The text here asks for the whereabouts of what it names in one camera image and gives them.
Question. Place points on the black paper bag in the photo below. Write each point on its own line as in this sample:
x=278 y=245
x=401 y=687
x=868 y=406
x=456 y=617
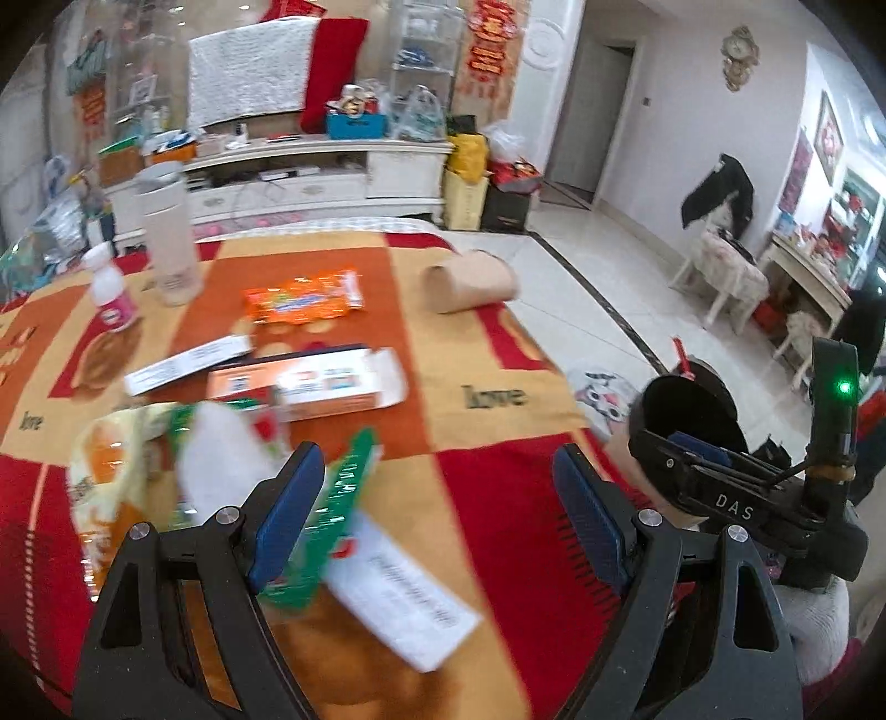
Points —
x=507 y=211

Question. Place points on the white quilted cloth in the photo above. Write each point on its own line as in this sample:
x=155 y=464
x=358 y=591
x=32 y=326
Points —
x=249 y=69

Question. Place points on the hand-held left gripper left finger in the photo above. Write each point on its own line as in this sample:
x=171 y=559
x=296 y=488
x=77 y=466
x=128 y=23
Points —
x=287 y=516

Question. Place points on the grey door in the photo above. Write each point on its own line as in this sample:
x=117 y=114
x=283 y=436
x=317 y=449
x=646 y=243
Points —
x=588 y=118

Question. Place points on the white blue medicine box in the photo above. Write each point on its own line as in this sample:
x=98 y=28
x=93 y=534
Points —
x=401 y=602

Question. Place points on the orange white medicine box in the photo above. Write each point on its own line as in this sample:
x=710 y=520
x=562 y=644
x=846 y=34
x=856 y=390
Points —
x=325 y=388

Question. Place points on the blue basket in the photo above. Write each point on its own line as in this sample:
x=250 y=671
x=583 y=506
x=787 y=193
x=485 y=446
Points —
x=356 y=127

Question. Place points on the orange snack packet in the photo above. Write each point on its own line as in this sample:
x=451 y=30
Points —
x=304 y=301

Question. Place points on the brown paper cup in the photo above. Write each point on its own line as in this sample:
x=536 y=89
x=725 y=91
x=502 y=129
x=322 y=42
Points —
x=477 y=280

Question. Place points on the beige paper bag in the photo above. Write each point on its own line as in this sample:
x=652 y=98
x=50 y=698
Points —
x=462 y=204

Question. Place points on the orange red printed blanket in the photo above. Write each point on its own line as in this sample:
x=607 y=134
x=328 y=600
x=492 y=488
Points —
x=443 y=429

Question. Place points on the long white carton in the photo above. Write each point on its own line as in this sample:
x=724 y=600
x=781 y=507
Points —
x=187 y=363

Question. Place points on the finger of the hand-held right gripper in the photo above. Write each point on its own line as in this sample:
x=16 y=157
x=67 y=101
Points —
x=699 y=447

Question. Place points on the yellow snack bag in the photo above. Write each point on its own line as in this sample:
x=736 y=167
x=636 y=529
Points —
x=104 y=478

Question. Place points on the round black tray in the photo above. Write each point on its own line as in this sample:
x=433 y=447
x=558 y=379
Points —
x=682 y=412

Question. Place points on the white translucent tumbler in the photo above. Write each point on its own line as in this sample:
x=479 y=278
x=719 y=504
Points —
x=166 y=235

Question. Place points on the red gift bag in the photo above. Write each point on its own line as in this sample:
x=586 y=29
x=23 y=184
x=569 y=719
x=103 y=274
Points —
x=516 y=178

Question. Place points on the trash bin with black liner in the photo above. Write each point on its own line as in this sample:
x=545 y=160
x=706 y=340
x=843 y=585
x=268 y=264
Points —
x=732 y=405

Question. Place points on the red cloth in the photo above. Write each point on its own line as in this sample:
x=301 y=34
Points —
x=336 y=62

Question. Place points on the white tv cabinet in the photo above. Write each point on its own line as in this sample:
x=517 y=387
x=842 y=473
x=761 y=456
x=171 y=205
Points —
x=387 y=173

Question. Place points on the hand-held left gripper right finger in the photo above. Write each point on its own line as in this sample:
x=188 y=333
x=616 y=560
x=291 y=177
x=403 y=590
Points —
x=588 y=516

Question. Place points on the cream side table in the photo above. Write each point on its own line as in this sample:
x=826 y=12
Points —
x=810 y=270

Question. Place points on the striped hanging bag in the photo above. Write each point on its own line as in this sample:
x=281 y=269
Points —
x=88 y=66

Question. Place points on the red gold hanging decoration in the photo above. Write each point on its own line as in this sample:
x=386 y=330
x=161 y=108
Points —
x=488 y=55

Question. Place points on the white chair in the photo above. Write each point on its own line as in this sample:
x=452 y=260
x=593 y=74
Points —
x=727 y=270

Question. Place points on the red white stick packet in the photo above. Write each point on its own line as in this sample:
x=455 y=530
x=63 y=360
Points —
x=682 y=356

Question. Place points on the framed wall picture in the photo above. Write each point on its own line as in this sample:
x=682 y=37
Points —
x=827 y=135

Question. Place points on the cream padded stool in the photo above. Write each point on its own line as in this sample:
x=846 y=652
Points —
x=796 y=329

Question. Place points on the ornate wall clock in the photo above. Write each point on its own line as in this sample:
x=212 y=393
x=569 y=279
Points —
x=740 y=55

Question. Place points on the clear plastic bag green print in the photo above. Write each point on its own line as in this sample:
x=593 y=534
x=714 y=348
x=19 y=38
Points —
x=419 y=114

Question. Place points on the red wall poster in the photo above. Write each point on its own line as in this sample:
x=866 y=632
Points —
x=794 y=169

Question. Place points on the green wrapper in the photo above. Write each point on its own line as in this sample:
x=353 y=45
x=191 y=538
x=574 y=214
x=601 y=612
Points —
x=339 y=498

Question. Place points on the clear acrylic shelf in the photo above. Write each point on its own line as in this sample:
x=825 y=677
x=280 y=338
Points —
x=422 y=41

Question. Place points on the white spray bottle pink label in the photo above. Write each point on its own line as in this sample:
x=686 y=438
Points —
x=114 y=304

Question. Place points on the black jacket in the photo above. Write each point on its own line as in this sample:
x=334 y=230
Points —
x=713 y=190

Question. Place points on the white plastic bag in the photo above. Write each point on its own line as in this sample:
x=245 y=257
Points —
x=504 y=138

